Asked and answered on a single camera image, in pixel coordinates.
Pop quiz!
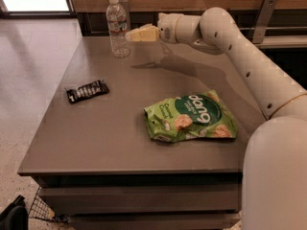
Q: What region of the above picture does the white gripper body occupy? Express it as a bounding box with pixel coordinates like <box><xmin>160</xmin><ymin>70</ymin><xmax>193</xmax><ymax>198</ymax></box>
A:
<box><xmin>157</xmin><ymin>12</ymin><xmax>182</xmax><ymax>44</ymax></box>

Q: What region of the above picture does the clear plastic water bottle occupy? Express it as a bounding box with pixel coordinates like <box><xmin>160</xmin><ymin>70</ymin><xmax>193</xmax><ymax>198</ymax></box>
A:
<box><xmin>106</xmin><ymin>0</ymin><xmax>130</xmax><ymax>58</ymax></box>

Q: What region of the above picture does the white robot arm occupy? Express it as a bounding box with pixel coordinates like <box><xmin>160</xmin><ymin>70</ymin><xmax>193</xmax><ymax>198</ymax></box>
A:
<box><xmin>126</xmin><ymin>8</ymin><xmax>307</xmax><ymax>230</ymax></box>

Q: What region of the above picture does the black snack bar wrapper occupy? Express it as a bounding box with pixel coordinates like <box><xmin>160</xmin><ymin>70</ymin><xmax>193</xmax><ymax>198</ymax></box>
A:
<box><xmin>66</xmin><ymin>80</ymin><xmax>109</xmax><ymax>104</ymax></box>

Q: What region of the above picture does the green dang chips bag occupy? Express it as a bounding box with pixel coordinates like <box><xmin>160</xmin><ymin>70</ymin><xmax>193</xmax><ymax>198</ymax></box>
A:
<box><xmin>144</xmin><ymin>90</ymin><xmax>238</xmax><ymax>143</ymax></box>

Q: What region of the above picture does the grey drawer cabinet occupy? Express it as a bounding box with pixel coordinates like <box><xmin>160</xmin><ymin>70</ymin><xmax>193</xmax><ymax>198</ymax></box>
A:
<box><xmin>18</xmin><ymin>37</ymin><xmax>263</xmax><ymax>230</ymax></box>

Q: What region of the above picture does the black object at corner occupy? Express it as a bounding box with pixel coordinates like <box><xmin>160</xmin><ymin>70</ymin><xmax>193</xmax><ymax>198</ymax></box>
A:
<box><xmin>0</xmin><ymin>195</ymin><xmax>29</xmax><ymax>230</ymax></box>

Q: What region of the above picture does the metal wall bracket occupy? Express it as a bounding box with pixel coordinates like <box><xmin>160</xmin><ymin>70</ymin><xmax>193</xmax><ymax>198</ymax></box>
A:
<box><xmin>251</xmin><ymin>0</ymin><xmax>278</xmax><ymax>44</ymax></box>

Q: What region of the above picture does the black wire mesh basket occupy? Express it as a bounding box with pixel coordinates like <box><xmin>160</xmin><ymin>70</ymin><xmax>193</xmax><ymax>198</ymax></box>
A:
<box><xmin>29</xmin><ymin>188</ymin><xmax>69</xmax><ymax>223</ymax></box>

